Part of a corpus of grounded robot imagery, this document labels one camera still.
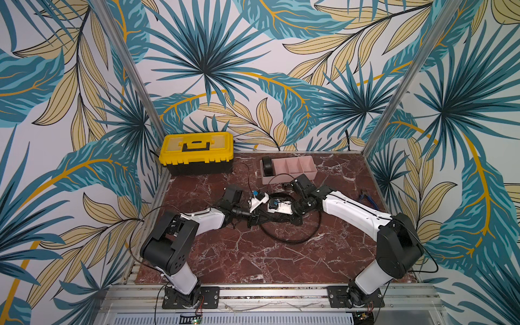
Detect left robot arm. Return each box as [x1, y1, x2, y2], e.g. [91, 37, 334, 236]
[139, 186, 269, 295]

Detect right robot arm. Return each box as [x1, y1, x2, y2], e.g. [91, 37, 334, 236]
[291, 175, 425, 296]

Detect pink divided storage tray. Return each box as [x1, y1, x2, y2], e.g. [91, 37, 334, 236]
[261, 156, 318, 185]

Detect yellow black toolbox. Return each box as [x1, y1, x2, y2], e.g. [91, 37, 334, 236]
[158, 131, 234, 176]

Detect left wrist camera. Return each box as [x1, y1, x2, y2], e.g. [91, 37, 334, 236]
[249, 191, 269, 213]

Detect blue handled pliers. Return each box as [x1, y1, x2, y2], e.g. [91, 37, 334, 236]
[357, 190, 379, 211]

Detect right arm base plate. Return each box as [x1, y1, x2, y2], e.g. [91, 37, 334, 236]
[326, 285, 385, 309]

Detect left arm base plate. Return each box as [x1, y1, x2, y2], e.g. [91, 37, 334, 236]
[162, 287, 220, 310]

